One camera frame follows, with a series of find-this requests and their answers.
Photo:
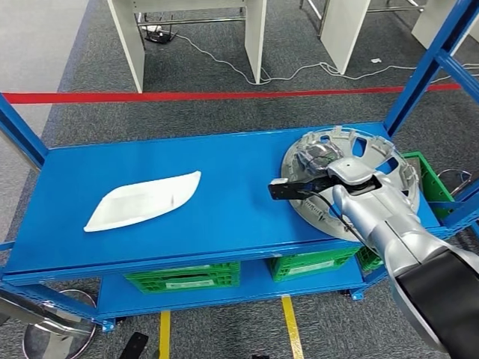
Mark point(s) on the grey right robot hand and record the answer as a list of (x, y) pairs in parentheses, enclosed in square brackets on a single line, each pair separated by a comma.
[(318, 157)]

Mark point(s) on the grey plastic wheel cover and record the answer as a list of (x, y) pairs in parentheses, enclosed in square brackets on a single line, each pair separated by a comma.
[(318, 218)]

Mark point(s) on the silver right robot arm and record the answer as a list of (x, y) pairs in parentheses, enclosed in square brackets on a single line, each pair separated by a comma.
[(393, 213)]

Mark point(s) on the blue metal shelf rack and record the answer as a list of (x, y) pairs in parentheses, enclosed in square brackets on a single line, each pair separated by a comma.
[(224, 198)]

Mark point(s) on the white curved plastic part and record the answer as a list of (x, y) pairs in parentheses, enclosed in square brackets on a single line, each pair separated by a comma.
[(142, 200)]

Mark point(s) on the green plastic crate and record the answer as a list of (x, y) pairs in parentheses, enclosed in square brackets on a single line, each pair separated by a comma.
[(430, 183), (314, 265), (186, 277)]

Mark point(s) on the grey brown flat panel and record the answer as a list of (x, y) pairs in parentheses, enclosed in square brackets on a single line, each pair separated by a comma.
[(415, 173)]

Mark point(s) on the white desk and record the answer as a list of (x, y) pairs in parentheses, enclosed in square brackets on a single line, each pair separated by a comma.
[(254, 34), (430, 20), (344, 29)]

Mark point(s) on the chrome stanchion base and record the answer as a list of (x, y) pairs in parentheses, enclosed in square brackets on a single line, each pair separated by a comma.
[(56, 342), (455, 172)]

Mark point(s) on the red floor tape line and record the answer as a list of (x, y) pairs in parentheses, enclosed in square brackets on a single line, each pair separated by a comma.
[(186, 95)]

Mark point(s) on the black router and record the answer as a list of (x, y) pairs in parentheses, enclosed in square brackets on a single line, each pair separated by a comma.
[(159, 37)]

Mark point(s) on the yellow floor tape square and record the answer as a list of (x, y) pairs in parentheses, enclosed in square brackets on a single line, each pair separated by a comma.
[(165, 337)]

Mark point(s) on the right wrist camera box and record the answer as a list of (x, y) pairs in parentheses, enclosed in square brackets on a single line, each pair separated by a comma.
[(292, 190)]

